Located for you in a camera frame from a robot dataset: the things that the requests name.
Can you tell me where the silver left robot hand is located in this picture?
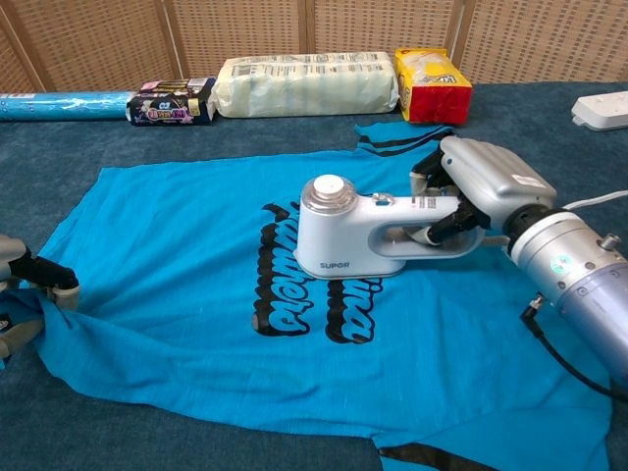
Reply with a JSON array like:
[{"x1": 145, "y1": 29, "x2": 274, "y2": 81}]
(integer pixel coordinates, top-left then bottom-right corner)
[{"x1": 0, "y1": 234, "x2": 82, "y2": 359}]

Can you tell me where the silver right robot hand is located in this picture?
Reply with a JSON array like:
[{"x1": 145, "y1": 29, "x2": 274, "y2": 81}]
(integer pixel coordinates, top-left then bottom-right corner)
[{"x1": 409, "y1": 135, "x2": 558, "y2": 246}]

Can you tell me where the blue printed t-shirt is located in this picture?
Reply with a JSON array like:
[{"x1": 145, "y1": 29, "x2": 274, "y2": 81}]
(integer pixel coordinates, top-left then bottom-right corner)
[{"x1": 0, "y1": 122, "x2": 614, "y2": 471}]

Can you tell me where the white handheld garment steamer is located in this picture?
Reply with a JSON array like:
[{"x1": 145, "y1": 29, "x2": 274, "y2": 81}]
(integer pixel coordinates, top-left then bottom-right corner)
[{"x1": 292, "y1": 175, "x2": 511, "y2": 282}]

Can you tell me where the yellow red snack package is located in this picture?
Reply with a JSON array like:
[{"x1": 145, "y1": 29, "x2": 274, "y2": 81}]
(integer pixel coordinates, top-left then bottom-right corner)
[{"x1": 394, "y1": 47, "x2": 474, "y2": 125}]

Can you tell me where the teal carpet table cover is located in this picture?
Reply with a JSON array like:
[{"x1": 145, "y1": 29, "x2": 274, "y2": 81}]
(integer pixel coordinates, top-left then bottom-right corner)
[{"x1": 0, "y1": 80, "x2": 628, "y2": 471}]

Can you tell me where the white power strip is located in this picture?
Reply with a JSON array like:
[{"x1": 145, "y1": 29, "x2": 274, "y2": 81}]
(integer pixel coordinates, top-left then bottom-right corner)
[{"x1": 570, "y1": 90, "x2": 628, "y2": 132}]

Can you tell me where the blue plastic film roll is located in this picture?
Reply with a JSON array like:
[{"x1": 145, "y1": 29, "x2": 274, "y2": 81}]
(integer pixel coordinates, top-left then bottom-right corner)
[{"x1": 0, "y1": 89, "x2": 139, "y2": 124}]

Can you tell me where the dark sanitary pad package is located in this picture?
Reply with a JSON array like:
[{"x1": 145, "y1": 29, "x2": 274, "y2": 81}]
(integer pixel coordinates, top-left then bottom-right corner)
[{"x1": 126, "y1": 77, "x2": 218, "y2": 128}]

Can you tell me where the long white wrapped pack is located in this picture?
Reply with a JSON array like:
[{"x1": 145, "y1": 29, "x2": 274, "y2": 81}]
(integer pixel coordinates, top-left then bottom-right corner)
[{"x1": 208, "y1": 51, "x2": 401, "y2": 120}]

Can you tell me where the woven wooden folding screen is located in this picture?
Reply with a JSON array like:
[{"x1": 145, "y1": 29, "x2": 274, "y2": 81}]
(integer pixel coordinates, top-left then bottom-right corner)
[{"x1": 0, "y1": 0, "x2": 628, "y2": 95}]

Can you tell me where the white power cable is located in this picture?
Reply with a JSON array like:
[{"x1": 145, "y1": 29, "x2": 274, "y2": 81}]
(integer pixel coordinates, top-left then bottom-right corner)
[{"x1": 563, "y1": 189, "x2": 628, "y2": 213}]

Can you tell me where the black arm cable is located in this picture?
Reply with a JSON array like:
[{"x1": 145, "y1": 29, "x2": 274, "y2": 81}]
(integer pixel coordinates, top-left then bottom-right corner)
[{"x1": 520, "y1": 292, "x2": 628, "y2": 402}]

